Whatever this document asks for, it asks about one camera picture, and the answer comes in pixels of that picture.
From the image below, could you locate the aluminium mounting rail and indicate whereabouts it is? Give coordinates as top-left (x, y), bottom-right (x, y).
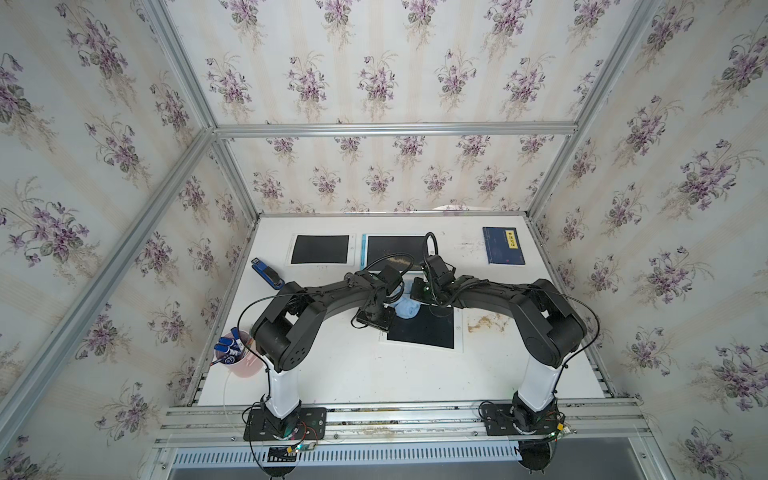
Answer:
top-left (150, 398), bottom-right (652, 448)

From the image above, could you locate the white drawing tablet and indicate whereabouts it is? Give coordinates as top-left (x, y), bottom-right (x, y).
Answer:
top-left (378, 305), bottom-right (464, 354)
top-left (288, 234), bottom-right (354, 265)

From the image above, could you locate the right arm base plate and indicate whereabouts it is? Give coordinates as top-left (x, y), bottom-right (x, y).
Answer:
top-left (478, 401), bottom-right (565, 438)

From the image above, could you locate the light blue cloth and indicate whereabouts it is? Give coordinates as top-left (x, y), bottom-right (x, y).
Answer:
top-left (390, 280), bottom-right (422, 320)

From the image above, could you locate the dark blue book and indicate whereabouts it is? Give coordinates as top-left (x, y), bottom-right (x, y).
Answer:
top-left (482, 227), bottom-right (526, 266)

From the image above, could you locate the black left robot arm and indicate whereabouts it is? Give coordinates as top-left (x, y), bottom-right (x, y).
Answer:
top-left (246, 253), bottom-right (414, 421)

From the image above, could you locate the small green circuit board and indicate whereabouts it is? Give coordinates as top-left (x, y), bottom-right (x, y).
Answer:
top-left (266, 442), bottom-right (317, 464)

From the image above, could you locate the blue framed drawing tablet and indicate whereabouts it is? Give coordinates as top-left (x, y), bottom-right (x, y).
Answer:
top-left (360, 233), bottom-right (426, 276)

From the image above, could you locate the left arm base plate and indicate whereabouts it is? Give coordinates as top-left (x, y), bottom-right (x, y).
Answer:
top-left (243, 405), bottom-right (328, 442)

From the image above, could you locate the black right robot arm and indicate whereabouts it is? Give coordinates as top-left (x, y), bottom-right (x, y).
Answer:
top-left (411, 232), bottom-right (588, 433)

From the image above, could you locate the pink pen cup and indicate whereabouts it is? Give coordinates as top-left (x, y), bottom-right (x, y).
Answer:
top-left (210, 327), bottom-right (264, 378)

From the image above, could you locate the white vented cable duct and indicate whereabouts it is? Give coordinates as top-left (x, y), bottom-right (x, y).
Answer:
top-left (172, 441), bottom-right (522, 469)

